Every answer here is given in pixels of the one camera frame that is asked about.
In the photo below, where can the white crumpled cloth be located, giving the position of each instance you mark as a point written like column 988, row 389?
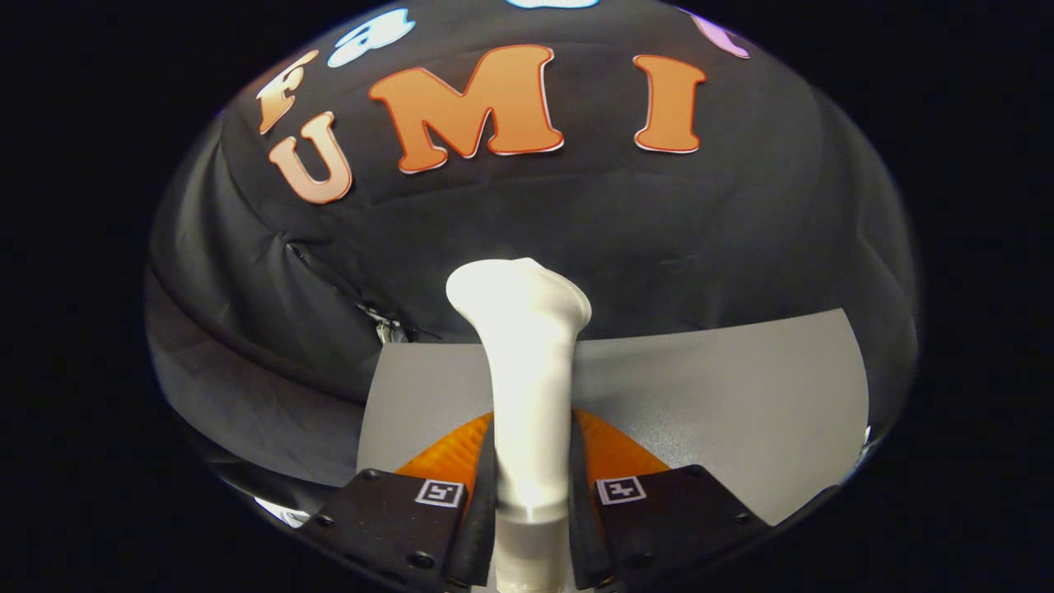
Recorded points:
column 284, row 514

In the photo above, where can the grey drawer cabinet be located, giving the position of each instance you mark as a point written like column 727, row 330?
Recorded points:
column 741, row 412

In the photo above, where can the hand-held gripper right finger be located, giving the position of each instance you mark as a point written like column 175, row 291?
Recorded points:
column 667, row 519

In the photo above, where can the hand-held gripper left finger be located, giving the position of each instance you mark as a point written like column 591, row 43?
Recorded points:
column 387, row 519

